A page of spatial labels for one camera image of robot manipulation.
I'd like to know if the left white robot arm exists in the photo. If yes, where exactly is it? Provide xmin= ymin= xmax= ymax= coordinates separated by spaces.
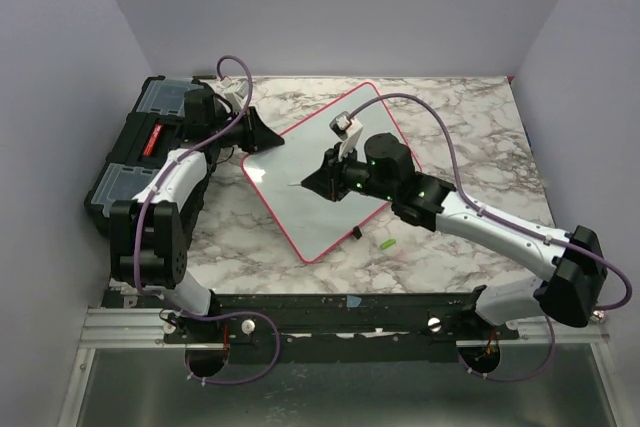
xmin=109 ymin=85 xmax=284 ymax=342

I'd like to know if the pink-framed whiteboard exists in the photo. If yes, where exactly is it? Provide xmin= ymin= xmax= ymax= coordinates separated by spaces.
xmin=241 ymin=82 xmax=388 ymax=263

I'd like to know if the black plastic toolbox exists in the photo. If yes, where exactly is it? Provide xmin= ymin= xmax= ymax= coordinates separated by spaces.
xmin=82 ymin=75 xmax=229 ymax=251

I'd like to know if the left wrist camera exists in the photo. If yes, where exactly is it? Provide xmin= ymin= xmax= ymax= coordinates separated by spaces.
xmin=219 ymin=77 xmax=249 ymax=112

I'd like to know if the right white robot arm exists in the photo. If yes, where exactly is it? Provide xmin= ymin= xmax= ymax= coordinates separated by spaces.
xmin=301 ymin=133 xmax=607 ymax=339

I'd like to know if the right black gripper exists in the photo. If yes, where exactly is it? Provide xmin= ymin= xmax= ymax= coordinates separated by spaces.
xmin=304 ymin=141 xmax=397 ymax=202

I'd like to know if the green marker cap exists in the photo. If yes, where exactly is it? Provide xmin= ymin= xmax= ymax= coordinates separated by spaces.
xmin=380 ymin=239 xmax=396 ymax=250

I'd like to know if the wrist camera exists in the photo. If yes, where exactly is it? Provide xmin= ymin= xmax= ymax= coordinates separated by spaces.
xmin=219 ymin=77 xmax=249 ymax=112
xmin=329 ymin=112 xmax=363 ymax=161

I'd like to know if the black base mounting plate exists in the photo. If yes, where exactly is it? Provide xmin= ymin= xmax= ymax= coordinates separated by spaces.
xmin=102 ymin=289 xmax=531 ymax=366

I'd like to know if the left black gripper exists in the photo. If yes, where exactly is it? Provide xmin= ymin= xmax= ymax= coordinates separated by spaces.
xmin=210 ymin=106 xmax=284 ymax=153

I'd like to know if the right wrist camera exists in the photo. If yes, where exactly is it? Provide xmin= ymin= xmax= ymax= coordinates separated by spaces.
xmin=329 ymin=112 xmax=363 ymax=161

